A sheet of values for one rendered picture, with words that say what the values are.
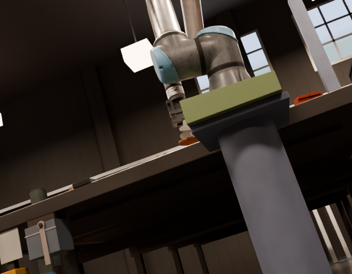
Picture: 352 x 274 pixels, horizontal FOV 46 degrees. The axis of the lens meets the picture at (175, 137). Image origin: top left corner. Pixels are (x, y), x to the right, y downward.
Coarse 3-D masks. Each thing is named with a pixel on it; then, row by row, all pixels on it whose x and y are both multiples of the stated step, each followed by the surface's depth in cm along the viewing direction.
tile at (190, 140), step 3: (189, 138) 166; (192, 138) 167; (195, 138) 168; (180, 141) 170; (183, 141) 169; (186, 141) 169; (189, 141) 170; (192, 141) 171; (195, 141) 172; (198, 141) 173; (180, 144) 172; (183, 144) 172; (186, 144) 173; (189, 144) 174
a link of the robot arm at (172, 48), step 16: (160, 0) 134; (160, 16) 130; (160, 32) 128; (176, 32) 125; (160, 48) 122; (176, 48) 121; (192, 48) 121; (160, 64) 120; (176, 64) 120; (192, 64) 121; (160, 80) 126; (176, 80) 124
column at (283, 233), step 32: (288, 96) 105; (192, 128) 110; (224, 128) 114; (256, 128) 111; (256, 160) 109; (288, 160) 113; (256, 192) 107; (288, 192) 106; (256, 224) 107; (288, 224) 103; (288, 256) 101; (320, 256) 103
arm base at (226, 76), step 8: (224, 64) 119; (232, 64) 119; (240, 64) 121; (216, 72) 120; (224, 72) 119; (232, 72) 118; (240, 72) 119; (216, 80) 120; (224, 80) 118; (232, 80) 117; (240, 80) 118; (216, 88) 119
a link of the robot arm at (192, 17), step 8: (184, 0) 152; (192, 0) 152; (184, 8) 155; (192, 8) 154; (200, 8) 156; (184, 16) 157; (192, 16) 156; (200, 16) 157; (184, 24) 160; (192, 24) 158; (200, 24) 159; (192, 32) 160
